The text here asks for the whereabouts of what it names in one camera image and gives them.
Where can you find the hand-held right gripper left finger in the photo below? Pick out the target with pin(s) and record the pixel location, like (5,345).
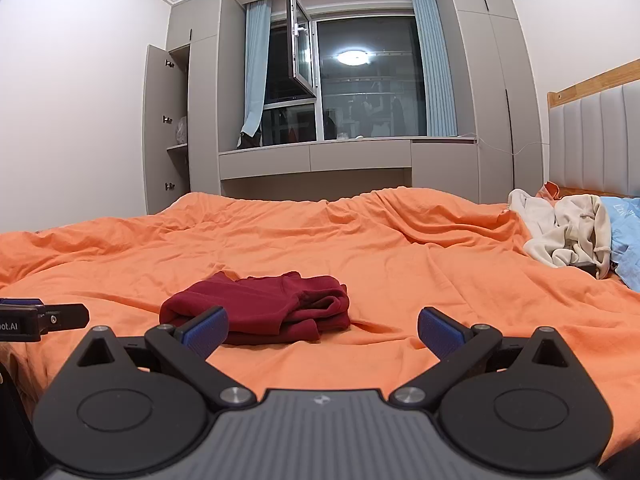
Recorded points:
(207,332)

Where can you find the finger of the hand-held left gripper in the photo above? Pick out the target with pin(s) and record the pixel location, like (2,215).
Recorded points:
(20,303)
(65,317)

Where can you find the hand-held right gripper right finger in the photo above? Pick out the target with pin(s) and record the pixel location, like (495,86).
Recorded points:
(440,332)

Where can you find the dark red shirt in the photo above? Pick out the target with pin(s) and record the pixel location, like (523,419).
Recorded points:
(270,305)

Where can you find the orange blanket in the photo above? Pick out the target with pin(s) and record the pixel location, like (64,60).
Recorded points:
(350,240)

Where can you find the small dark object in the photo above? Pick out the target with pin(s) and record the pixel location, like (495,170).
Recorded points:
(586,266)

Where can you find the beige hoodie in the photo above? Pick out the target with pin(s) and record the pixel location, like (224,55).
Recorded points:
(565,225)

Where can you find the dark bag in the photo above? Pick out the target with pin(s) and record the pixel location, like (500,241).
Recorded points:
(248,139)

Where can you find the clear plastic bag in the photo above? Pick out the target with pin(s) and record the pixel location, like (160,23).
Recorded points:
(181,130)

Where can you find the grey cabinet door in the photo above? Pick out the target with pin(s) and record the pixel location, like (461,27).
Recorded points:
(157,130)

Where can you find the light blue garment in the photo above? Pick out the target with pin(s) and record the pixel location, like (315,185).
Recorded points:
(622,230)

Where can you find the grey wardrobe with open shelves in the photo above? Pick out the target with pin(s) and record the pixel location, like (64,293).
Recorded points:
(202,110)

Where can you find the grey wardrobe with round hole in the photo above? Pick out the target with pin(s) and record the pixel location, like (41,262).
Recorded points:
(490,85)

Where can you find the window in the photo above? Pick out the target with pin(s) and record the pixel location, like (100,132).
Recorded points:
(370,75)

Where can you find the light blue tied curtain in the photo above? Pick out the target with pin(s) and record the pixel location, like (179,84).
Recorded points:
(256,70)

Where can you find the light blue pleated curtain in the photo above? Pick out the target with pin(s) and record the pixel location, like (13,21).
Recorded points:
(432,60)

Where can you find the open window sash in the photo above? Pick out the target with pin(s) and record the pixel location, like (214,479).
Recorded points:
(302,40)

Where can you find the grey padded headboard wooden frame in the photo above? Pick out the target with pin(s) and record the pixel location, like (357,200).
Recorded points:
(590,140)

